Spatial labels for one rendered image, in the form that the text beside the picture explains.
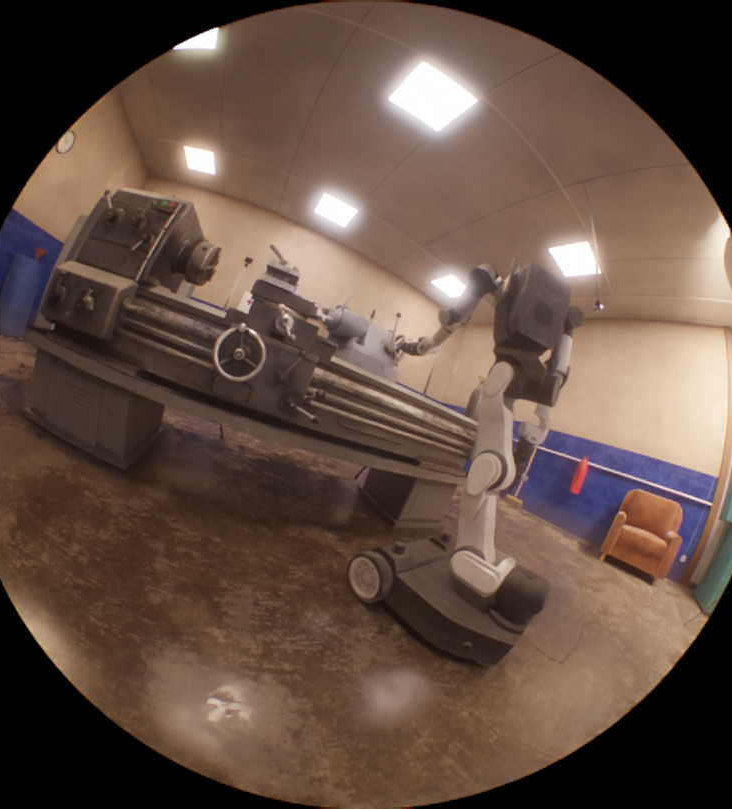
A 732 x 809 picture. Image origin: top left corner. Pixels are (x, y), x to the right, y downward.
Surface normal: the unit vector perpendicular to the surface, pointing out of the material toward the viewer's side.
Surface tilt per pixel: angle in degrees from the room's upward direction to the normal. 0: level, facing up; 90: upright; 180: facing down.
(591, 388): 90
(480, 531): 90
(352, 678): 0
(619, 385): 90
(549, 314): 106
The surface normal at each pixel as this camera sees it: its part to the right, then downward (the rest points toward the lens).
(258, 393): 0.42, 0.16
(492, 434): -0.74, -0.28
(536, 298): -0.18, 0.23
